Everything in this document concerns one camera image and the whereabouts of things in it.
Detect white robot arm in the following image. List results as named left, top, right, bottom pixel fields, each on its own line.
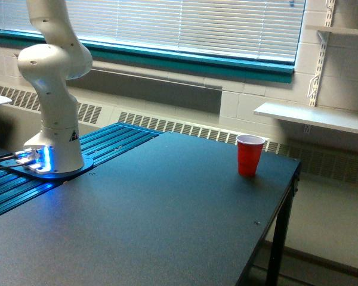
left=18, top=1, right=92, bottom=175

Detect red plastic cup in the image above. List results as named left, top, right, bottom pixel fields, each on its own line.
left=236, top=135, right=265, bottom=177

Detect white window blinds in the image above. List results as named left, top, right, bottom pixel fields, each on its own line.
left=0, top=0, right=307, bottom=64

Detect radiator vent grille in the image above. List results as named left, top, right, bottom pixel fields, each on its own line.
left=0, top=86, right=358, bottom=184

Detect black table leg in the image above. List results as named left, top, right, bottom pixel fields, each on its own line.
left=266, top=166, right=301, bottom=285

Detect white shelf bracket rail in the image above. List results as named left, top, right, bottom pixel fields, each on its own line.
left=307, top=0, right=336, bottom=107

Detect white lower wall shelf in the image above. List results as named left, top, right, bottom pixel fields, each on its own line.
left=254, top=102, right=358, bottom=134

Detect white wall shelf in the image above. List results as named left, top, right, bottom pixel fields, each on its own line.
left=254, top=102, right=358, bottom=134
left=305, top=25, right=358, bottom=36

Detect blue aluminium rail base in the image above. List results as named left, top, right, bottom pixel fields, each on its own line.
left=0, top=123, right=161, bottom=215

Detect white upper wall shelf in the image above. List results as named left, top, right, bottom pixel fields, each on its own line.
left=305, top=25, right=358, bottom=36

